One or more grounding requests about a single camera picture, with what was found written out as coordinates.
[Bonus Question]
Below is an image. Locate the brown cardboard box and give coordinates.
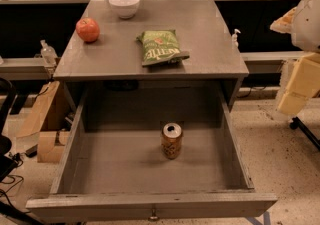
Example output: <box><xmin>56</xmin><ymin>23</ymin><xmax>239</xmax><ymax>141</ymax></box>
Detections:
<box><xmin>17</xmin><ymin>81</ymin><xmax>71</xmax><ymax>163</ymax></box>

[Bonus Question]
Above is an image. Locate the white ceramic bowl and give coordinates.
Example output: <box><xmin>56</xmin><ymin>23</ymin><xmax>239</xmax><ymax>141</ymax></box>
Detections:
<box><xmin>109</xmin><ymin>0</ymin><xmax>140</xmax><ymax>19</ymax></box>

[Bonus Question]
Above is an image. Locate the green chip bag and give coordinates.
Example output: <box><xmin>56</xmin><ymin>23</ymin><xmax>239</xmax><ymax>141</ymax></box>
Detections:
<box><xmin>137</xmin><ymin>30</ymin><xmax>190</xmax><ymax>67</ymax></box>

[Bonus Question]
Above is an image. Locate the clear sanitizer bottle left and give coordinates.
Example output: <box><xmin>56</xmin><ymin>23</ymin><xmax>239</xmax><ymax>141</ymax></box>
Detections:
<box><xmin>40</xmin><ymin>40</ymin><xmax>58</xmax><ymax>66</ymax></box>

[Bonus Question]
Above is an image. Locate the grey open top drawer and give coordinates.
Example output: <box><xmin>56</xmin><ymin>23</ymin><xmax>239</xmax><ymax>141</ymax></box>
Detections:
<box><xmin>27</xmin><ymin>81</ymin><xmax>277</xmax><ymax>223</ymax></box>

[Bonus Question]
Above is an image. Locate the black office chair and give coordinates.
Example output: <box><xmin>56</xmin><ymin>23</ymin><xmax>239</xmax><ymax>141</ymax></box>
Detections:
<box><xmin>0</xmin><ymin>77</ymin><xmax>19</xmax><ymax>183</ymax></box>

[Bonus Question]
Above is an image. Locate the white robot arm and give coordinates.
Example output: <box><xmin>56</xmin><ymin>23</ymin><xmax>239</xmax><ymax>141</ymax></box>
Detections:
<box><xmin>270</xmin><ymin>0</ymin><xmax>320</xmax><ymax>116</ymax></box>

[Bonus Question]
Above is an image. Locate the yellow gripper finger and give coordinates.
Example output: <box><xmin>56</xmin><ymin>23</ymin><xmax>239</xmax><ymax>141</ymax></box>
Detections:
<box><xmin>270</xmin><ymin>8</ymin><xmax>296</xmax><ymax>34</ymax></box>
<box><xmin>277</xmin><ymin>52</ymin><xmax>320</xmax><ymax>116</ymax></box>

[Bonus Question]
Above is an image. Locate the grey wooden cabinet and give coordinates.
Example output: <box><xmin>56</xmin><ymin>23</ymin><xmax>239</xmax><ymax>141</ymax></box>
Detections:
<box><xmin>54</xmin><ymin>0</ymin><xmax>248</xmax><ymax>105</ymax></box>

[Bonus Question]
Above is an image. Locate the orange soda can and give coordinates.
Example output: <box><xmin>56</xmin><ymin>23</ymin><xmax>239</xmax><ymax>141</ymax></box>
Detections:
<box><xmin>161</xmin><ymin>123</ymin><xmax>183</xmax><ymax>160</ymax></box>

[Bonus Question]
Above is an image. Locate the metal drawer knob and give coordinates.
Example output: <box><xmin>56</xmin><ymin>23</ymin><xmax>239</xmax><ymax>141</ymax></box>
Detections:
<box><xmin>148</xmin><ymin>208</ymin><xmax>159</xmax><ymax>222</ymax></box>

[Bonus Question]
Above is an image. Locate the white pump bottle right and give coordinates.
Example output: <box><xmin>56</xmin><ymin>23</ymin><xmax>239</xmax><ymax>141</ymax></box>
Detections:
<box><xmin>231</xmin><ymin>29</ymin><xmax>241</xmax><ymax>47</ymax></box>

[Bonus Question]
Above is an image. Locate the red apple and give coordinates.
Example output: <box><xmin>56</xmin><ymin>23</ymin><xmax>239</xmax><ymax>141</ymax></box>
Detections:
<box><xmin>76</xmin><ymin>18</ymin><xmax>100</xmax><ymax>43</ymax></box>

